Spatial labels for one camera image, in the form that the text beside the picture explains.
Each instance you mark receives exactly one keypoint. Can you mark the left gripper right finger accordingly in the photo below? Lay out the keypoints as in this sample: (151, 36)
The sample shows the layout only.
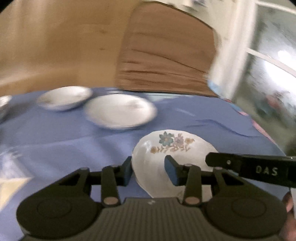
(193, 179)

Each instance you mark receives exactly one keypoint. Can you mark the person's right hand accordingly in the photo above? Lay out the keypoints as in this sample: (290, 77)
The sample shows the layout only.
(288, 232)

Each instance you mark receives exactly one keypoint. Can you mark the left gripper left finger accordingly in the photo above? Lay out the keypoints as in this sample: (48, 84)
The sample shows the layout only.
(109, 178)

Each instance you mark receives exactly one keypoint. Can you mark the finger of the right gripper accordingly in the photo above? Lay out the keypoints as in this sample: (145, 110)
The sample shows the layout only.
(276, 170)

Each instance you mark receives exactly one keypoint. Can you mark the colourful floral white plate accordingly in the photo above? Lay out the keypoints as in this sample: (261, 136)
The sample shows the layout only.
(149, 154)

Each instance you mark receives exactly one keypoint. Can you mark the frosted glass door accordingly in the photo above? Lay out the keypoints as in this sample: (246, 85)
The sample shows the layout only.
(255, 63)

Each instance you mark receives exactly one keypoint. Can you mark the red floral bowl middle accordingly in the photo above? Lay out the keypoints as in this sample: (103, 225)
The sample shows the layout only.
(4, 106)

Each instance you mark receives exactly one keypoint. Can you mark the grey floral plate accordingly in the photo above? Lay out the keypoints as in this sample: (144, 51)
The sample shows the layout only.
(120, 111)
(64, 98)

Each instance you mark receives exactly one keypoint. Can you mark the brown seat cushion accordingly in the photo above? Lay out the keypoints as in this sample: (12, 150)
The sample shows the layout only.
(166, 50)

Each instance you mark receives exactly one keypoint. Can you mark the large cardboard sheet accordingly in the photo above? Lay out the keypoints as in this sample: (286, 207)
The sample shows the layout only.
(50, 44)

